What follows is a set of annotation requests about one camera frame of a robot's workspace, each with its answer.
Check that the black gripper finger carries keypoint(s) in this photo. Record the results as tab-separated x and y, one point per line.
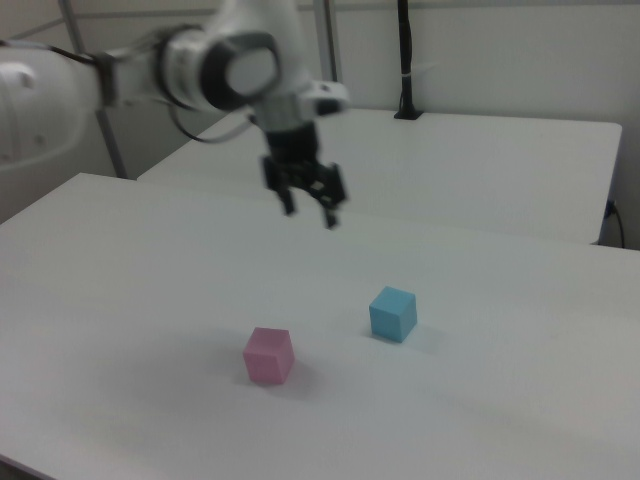
330	217
288	204

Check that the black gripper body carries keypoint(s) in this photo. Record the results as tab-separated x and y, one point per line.
295	160

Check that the blue foam cube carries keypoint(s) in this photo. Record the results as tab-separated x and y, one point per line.
392	315

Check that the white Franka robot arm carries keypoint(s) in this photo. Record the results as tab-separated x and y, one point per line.
50	110

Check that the pink foam cube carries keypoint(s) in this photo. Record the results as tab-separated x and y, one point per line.
267	357

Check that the grey metal partition post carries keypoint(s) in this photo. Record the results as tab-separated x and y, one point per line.
107	140
330	40

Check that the black camera stand pole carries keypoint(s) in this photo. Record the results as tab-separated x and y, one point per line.
406	60

